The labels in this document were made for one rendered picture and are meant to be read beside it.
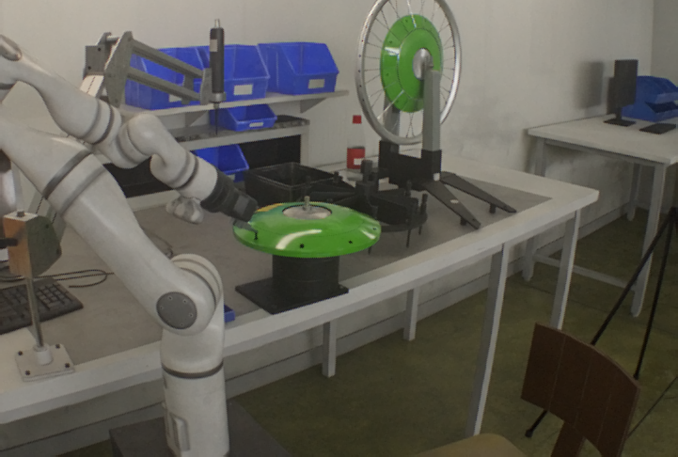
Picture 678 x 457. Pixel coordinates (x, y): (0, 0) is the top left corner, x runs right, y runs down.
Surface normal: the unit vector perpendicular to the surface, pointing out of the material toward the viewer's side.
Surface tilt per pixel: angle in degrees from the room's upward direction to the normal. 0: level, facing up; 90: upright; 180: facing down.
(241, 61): 88
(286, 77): 92
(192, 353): 18
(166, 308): 93
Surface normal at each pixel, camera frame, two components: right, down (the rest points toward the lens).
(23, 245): -0.29, 0.22
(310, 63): -0.75, 0.10
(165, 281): 0.12, -0.01
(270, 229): -0.20, -0.85
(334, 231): 0.20, -0.83
